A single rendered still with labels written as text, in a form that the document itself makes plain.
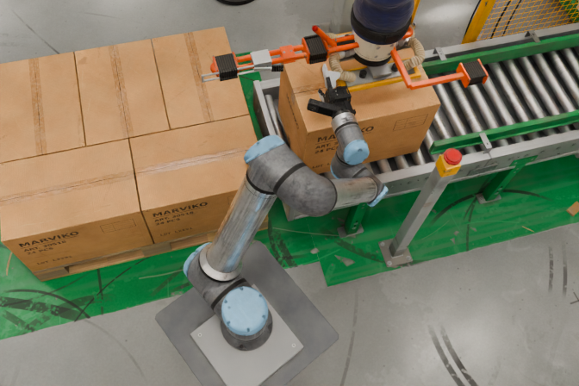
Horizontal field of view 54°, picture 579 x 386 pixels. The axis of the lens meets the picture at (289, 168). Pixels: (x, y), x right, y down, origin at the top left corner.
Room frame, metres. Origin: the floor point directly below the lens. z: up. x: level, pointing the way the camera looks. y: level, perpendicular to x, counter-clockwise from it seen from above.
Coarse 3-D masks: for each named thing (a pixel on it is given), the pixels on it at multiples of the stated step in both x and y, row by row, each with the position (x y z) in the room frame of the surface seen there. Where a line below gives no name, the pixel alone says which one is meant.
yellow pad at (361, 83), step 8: (392, 64) 1.54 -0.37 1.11; (360, 72) 1.46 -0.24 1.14; (368, 72) 1.48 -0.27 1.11; (392, 72) 1.50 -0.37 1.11; (408, 72) 1.51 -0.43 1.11; (416, 72) 1.51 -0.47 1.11; (360, 80) 1.44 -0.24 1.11; (368, 80) 1.44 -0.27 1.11; (376, 80) 1.45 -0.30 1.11; (384, 80) 1.46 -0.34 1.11; (392, 80) 1.46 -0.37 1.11; (400, 80) 1.47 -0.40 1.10; (352, 88) 1.40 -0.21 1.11; (360, 88) 1.41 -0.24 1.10; (368, 88) 1.42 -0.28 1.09
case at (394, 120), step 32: (288, 64) 1.62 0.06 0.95; (320, 64) 1.64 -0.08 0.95; (352, 64) 1.66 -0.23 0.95; (288, 96) 1.52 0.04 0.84; (352, 96) 1.48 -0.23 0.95; (384, 96) 1.50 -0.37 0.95; (416, 96) 1.52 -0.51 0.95; (288, 128) 1.48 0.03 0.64; (320, 128) 1.30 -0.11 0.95; (384, 128) 1.41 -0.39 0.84; (416, 128) 1.47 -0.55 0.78; (320, 160) 1.30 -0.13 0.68
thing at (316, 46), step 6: (306, 36) 1.52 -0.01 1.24; (312, 36) 1.52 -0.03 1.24; (318, 36) 1.53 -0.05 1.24; (306, 42) 1.49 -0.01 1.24; (312, 42) 1.50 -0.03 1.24; (318, 42) 1.50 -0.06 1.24; (324, 42) 1.49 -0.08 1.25; (306, 48) 1.45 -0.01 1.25; (312, 48) 1.47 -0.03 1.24; (318, 48) 1.47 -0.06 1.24; (324, 48) 1.47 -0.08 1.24; (312, 54) 1.43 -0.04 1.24; (318, 54) 1.43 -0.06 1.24; (324, 54) 1.44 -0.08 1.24; (306, 60) 1.44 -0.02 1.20; (312, 60) 1.43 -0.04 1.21; (318, 60) 1.44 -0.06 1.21; (324, 60) 1.45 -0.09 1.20
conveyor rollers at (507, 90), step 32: (512, 64) 2.12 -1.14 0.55; (544, 64) 2.15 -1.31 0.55; (576, 64) 2.18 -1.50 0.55; (448, 96) 1.85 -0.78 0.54; (480, 96) 1.87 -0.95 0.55; (512, 96) 1.90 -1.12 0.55; (544, 96) 1.93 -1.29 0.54; (576, 96) 1.96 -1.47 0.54; (480, 128) 1.67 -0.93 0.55; (576, 128) 1.76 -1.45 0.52; (384, 160) 1.42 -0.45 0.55; (416, 160) 1.45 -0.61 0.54
